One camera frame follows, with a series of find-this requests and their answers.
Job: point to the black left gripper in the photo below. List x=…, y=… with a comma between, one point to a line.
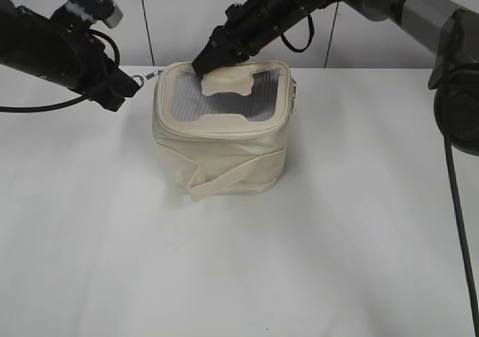
x=100, y=78

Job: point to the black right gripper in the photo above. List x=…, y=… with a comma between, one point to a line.
x=249, y=28

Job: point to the cream canvas zipper bag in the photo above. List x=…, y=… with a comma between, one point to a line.
x=224, y=133

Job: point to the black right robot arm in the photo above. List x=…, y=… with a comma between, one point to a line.
x=445, y=28

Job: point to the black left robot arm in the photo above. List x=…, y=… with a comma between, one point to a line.
x=65, y=51

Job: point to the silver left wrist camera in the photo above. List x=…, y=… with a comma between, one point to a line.
x=106, y=11

